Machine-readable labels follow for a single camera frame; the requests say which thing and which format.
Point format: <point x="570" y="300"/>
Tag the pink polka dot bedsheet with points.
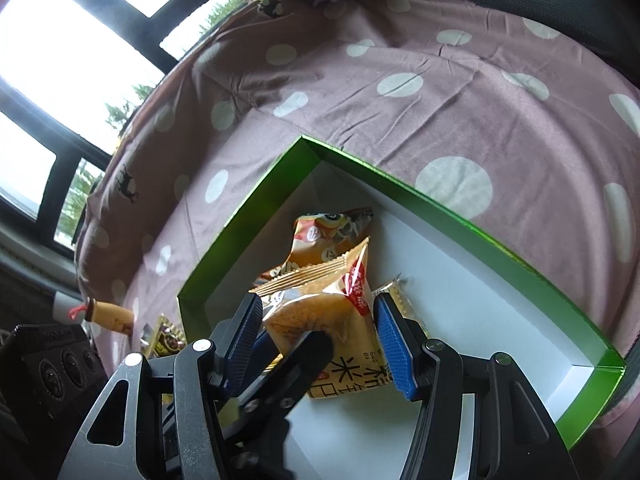
<point x="350" y="100"/>

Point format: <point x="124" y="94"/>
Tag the orange sunflower seed bag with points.
<point x="310" y="240"/>

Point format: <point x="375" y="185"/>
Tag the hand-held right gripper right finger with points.
<point x="395" y="345"/>

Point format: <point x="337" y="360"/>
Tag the white cup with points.
<point x="65" y="306"/>

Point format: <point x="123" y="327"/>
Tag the tan drink bottle brown cap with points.
<point x="112" y="316"/>

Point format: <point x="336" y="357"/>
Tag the green cardboard box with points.
<point x="450" y="280"/>

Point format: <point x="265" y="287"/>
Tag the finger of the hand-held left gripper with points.
<point x="300" y="365"/>

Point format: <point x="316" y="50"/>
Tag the olive and black snack packet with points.
<point x="165" y="337"/>

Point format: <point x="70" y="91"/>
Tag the window with dark frame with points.
<point x="50" y="50"/>

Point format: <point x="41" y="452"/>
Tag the yellow snack bar packet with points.
<point x="405" y="296"/>

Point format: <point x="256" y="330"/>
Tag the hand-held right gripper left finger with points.
<point x="245" y="345"/>

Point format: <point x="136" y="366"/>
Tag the yellow rice cracker bag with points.
<point x="310" y="310"/>

